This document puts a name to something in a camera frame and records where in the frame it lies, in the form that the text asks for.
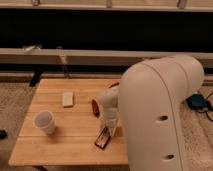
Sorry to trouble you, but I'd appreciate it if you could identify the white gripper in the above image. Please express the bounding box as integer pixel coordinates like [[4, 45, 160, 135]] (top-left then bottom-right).
[[100, 111, 118, 137]]

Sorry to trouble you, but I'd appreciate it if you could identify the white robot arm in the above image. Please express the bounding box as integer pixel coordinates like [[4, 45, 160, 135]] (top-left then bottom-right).
[[97, 55, 204, 171]]

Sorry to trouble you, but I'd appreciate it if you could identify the brown oblong object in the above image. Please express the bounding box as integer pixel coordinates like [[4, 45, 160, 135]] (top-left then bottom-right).
[[92, 99, 100, 117]]

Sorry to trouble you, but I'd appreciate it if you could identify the wooden table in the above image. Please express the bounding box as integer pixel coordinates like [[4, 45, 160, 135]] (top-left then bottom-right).
[[9, 79, 128, 166]]

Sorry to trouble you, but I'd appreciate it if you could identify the blue device on floor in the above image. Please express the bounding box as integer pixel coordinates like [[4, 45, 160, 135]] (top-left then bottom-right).
[[186, 94, 211, 110]]

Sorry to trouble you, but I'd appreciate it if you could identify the black object at left edge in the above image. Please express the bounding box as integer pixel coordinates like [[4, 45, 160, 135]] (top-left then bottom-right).
[[0, 130, 7, 139]]

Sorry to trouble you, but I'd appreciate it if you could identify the grey horizontal rail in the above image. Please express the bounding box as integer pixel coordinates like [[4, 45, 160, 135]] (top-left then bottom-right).
[[0, 48, 213, 68]]

